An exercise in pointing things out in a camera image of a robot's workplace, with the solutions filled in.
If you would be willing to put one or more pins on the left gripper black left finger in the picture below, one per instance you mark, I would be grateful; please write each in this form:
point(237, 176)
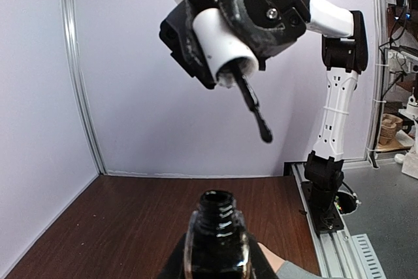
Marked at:
point(177, 265)

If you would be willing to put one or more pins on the white tissue box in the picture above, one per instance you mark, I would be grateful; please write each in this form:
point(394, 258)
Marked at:
point(410, 164)

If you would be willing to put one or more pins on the grey sleeved forearm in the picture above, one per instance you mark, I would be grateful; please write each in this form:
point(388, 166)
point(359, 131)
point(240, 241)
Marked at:
point(289, 270)

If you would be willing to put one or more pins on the white cap with black brush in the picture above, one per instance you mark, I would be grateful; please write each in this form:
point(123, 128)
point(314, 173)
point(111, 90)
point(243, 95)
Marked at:
point(230, 61)

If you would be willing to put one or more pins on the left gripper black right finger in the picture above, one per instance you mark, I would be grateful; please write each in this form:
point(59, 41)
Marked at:
point(259, 267)

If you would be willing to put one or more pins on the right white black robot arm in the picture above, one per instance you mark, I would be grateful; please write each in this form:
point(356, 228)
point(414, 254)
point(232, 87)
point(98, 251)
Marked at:
point(345, 57)

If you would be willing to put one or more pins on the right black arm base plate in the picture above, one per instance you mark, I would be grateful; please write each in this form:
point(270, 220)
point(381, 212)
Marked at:
point(324, 221)

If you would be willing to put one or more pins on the person's bare hand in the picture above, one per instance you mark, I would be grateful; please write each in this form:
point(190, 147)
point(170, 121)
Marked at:
point(275, 261)

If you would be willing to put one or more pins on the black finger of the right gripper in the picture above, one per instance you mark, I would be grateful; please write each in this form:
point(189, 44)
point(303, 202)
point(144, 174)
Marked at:
point(176, 32)

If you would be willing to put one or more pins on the white capped nail polish bottle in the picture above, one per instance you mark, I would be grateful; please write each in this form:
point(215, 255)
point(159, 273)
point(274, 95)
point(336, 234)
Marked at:
point(217, 241)

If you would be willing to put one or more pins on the right round controller board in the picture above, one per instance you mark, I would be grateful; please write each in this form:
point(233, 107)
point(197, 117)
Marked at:
point(346, 202)

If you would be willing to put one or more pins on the aluminium corner post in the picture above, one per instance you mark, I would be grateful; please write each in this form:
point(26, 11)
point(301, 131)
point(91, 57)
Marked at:
point(378, 67)
point(68, 11)

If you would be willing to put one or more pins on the aluminium front frame rail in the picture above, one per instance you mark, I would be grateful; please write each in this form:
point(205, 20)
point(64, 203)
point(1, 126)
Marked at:
point(379, 238)

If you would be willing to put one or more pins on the left aluminium corner post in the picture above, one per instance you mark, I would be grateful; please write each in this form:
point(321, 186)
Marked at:
point(68, 11)

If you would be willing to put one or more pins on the right aluminium corner post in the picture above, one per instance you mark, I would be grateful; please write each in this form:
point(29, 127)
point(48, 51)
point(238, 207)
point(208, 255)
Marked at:
point(378, 67)

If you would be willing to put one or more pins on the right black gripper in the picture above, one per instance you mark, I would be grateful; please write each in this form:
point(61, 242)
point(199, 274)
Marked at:
point(267, 27)

